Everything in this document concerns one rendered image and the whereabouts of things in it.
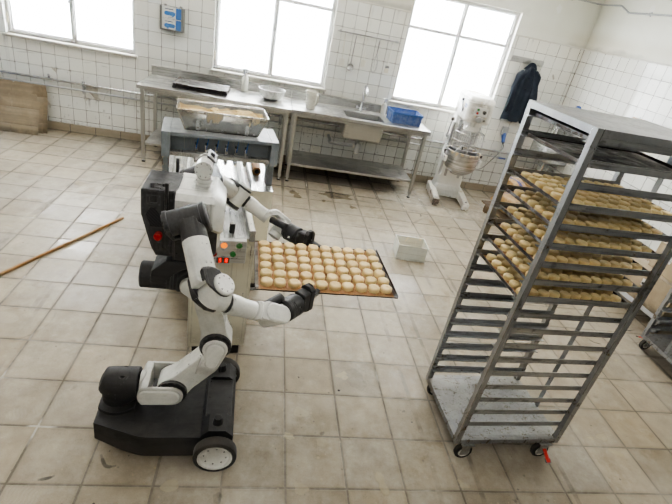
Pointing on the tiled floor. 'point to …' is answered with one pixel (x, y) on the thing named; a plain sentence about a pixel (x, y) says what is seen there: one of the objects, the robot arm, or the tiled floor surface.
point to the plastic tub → (410, 248)
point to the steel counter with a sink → (364, 122)
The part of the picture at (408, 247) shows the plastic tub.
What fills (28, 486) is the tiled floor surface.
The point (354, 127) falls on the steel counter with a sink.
